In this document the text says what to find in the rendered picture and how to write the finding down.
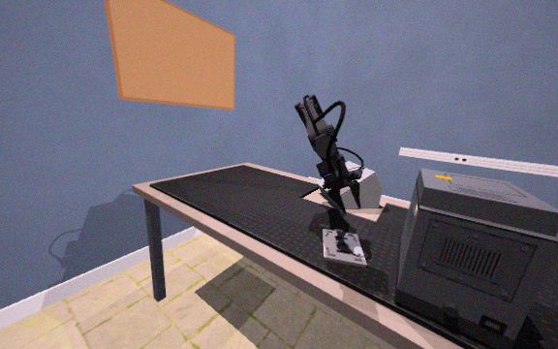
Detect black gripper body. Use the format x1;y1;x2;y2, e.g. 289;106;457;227
323;173;359;192

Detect dark grey boxy machine housing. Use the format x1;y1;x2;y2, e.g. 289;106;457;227
394;168;558;349

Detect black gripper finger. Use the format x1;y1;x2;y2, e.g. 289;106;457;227
349;182;360;208
327;190;346;213

